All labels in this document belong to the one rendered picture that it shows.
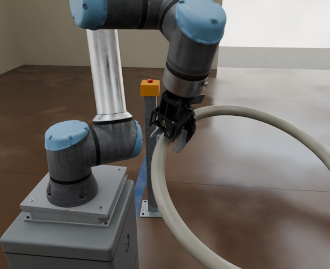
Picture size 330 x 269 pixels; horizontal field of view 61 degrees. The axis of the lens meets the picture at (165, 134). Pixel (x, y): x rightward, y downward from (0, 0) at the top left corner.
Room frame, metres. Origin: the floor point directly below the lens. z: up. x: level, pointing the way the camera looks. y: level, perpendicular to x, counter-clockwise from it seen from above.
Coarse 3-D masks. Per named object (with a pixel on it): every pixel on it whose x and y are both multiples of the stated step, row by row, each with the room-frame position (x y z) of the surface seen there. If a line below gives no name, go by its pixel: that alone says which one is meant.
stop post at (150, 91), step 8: (144, 80) 1.87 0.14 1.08; (144, 88) 1.77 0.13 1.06; (152, 88) 1.76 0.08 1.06; (144, 96) 1.79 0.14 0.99; (152, 96) 1.77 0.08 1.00; (144, 104) 1.79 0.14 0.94; (152, 104) 1.78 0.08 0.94; (152, 120) 1.79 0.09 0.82; (152, 128) 1.79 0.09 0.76; (152, 144) 1.79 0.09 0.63; (152, 152) 1.79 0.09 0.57; (152, 192) 1.79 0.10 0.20; (144, 200) 1.92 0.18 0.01; (152, 200) 1.79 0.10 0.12; (144, 208) 1.82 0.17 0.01; (152, 208) 1.79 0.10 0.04; (144, 216) 1.73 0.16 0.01; (152, 216) 1.73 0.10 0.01; (160, 216) 1.73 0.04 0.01
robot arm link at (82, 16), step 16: (80, 0) 0.54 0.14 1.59; (96, 0) 0.53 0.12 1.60; (112, 0) 0.54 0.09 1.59; (128, 0) 0.56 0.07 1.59; (144, 0) 0.57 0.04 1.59; (80, 16) 0.54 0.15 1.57; (96, 16) 0.53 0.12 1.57; (112, 16) 0.55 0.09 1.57; (128, 16) 0.56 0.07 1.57; (144, 16) 0.57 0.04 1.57
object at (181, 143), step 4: (184, 132) 0.62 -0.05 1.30; (180, 136) 0.61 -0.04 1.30; (184, 136) 0.62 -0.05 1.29; (180, 140) 0.62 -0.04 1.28; (184, 140) 0.63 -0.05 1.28; (176, 144) 0.60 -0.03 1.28; (180, 144) 0.62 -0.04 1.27; (184, 144) 0.63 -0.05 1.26; (176, 148) 0.61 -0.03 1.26; (180, 148) 0.64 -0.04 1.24; (172, 152) 0.60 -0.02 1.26; (176, 152) 0.65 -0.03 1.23
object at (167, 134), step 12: (168, 96) 0.56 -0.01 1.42; (156, 108) 0.59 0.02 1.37; (168, 108) 0.56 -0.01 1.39; (180, 108) 0.59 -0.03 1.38; (192, 108) 0.61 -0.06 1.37; (156, 120) 0.60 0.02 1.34; (168, 120) 0.56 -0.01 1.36; (180, 120) 0.57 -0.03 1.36; (168, 132) 0.57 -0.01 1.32; (180, 132) 0.59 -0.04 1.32
